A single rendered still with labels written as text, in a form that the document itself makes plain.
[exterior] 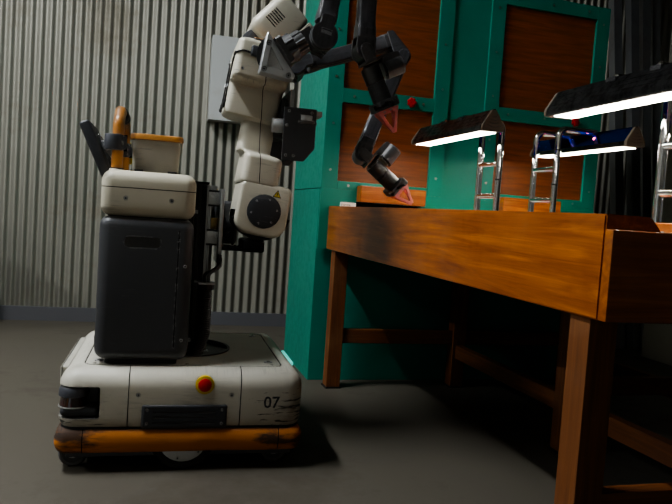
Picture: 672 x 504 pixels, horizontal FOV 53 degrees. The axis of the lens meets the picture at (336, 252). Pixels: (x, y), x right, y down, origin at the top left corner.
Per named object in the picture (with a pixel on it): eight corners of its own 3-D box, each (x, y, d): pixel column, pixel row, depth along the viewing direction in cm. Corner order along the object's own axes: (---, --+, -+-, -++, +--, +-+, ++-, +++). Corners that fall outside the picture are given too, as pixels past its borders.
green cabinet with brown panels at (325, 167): (321, 187, 288) (336, -40, 282) (293, 189, 341) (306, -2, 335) (593, 209, 325) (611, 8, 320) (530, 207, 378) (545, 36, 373)
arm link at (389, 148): (352, 158, 242) (356, 153, 234) (372, 135, 244) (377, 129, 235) (377, 180, 243) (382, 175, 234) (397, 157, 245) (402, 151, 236)
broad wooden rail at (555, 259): (596, 320, 117) (606, 213, 116) (326, 248, 291) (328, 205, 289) (654, 321, 120) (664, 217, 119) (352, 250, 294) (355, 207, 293)
